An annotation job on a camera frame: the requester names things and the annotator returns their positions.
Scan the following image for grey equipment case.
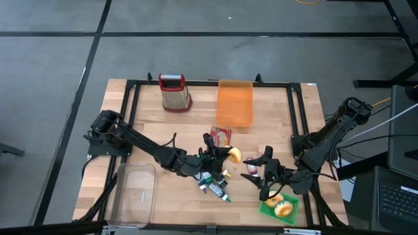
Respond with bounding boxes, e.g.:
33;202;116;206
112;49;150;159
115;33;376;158
387;84;418;180

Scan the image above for steel box grater red trim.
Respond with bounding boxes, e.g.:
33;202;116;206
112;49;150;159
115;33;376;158
158;73;193;114

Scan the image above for black floor stand legs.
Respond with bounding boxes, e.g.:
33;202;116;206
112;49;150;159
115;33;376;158
353;0;418;88

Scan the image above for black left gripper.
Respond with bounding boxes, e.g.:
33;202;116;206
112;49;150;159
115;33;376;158
178;132;233;179

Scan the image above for yellow glazed donut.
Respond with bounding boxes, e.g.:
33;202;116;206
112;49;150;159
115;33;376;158
264;191;285;209
273;200;294;219

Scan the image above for yellow-tipped food colouring bottle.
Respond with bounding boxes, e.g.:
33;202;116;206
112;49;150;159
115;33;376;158
217;168;232;189

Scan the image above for black laptop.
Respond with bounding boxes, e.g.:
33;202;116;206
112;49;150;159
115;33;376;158
370;165;418;235

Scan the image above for white paper sheet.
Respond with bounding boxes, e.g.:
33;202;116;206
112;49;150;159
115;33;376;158
338;178;354;203

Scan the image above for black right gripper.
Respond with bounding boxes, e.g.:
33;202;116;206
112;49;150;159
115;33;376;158
240;146;295;189

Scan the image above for white cable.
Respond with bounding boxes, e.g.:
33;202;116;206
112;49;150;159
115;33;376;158
339;102;418;144

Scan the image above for red snack packet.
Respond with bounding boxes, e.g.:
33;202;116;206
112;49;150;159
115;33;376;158
210;126;233;148

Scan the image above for green plastic tray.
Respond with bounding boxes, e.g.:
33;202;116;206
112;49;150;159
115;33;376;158
259;191;300;227

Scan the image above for clear plastic tub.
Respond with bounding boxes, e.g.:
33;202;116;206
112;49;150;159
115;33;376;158
106;162;158;228

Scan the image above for green-tipped food colouring bottle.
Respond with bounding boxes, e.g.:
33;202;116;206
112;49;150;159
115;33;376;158
208;182;232;203

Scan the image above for dark grey floor foot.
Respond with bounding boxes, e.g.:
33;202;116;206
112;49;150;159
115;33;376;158
0;142;25;157

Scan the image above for pink-labelled food colouring bottle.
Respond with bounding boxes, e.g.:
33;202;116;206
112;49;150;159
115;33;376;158
245;157;259;178

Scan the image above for yellow sponge block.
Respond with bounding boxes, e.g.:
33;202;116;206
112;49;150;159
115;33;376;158
215;79;255;129

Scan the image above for black metal table frame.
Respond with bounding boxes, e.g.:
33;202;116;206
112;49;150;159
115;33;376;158
73;72;350;235

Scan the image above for yellow chocolate-bottomed donut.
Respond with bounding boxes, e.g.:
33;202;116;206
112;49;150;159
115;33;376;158
227;146;244;165

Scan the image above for black cable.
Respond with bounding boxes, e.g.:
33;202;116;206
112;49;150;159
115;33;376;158
336;133;418;149

